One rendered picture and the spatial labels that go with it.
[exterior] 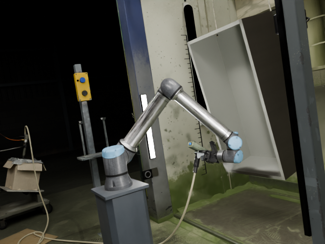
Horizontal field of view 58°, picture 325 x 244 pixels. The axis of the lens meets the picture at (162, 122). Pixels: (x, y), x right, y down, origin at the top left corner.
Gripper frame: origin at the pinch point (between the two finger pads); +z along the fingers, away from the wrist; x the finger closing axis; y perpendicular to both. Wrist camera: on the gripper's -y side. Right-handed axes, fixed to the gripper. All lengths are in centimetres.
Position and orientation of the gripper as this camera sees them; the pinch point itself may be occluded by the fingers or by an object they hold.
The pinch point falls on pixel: (197, 152)
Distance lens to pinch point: 228.5
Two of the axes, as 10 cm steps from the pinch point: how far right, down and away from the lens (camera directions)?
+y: -2.2, 9.3, -2.9
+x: 6.4, 3.6, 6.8
